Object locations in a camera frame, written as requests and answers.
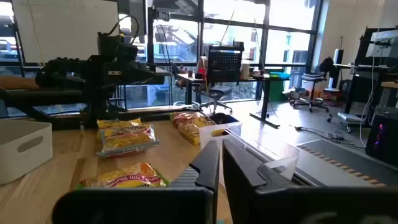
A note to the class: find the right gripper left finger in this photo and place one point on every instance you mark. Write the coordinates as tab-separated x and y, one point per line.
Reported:
205	168

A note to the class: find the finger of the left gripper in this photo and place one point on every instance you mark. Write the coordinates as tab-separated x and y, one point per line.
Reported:
150	81
160	72

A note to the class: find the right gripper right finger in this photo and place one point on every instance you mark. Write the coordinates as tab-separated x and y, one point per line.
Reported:
239	168

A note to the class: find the yellow creamy chicken ramen pack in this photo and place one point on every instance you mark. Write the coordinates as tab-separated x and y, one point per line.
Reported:
191	132
118	123

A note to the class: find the green-edged chili shrimp ramen pack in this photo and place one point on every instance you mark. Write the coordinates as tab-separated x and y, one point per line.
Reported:
130	177

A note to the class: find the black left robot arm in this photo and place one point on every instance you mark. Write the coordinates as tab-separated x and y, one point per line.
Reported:
62	73

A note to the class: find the clear plastic bin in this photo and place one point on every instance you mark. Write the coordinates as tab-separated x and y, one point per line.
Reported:
206	137

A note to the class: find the black office chair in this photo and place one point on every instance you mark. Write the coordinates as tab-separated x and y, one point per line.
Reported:
219	91

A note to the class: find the black pegboard panel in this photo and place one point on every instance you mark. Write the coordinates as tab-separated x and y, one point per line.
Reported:
224	63

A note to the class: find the black standing desk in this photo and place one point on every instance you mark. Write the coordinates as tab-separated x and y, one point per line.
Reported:
266	99

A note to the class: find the white board panel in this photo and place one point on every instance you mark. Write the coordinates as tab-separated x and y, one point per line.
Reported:
62	31

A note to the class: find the white paper roll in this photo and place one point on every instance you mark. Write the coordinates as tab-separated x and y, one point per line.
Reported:
245	71

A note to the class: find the green storage bin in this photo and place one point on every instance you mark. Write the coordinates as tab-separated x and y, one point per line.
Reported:
276	90

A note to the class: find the grey office chair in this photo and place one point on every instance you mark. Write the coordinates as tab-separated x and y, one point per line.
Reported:
311	77

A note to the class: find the black hazard-striped floor mat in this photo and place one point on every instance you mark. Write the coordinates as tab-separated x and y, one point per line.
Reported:
357	161

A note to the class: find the large black-framed window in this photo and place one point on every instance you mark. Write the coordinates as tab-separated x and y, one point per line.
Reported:
286	46

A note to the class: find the white plastic bin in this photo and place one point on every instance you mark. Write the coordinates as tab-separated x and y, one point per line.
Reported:
25	161

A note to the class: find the black computer tower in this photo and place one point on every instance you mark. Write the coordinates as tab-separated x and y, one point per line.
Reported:
385	149

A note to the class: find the black equipment rack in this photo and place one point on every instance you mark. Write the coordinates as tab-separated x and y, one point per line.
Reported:
367	90

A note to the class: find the grey monitor back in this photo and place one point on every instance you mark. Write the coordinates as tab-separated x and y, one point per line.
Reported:
382	46

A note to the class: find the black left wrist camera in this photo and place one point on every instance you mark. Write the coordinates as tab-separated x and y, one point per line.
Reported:
115	46

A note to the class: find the black aluminium table frame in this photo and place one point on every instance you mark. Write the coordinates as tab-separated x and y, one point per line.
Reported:
149	114

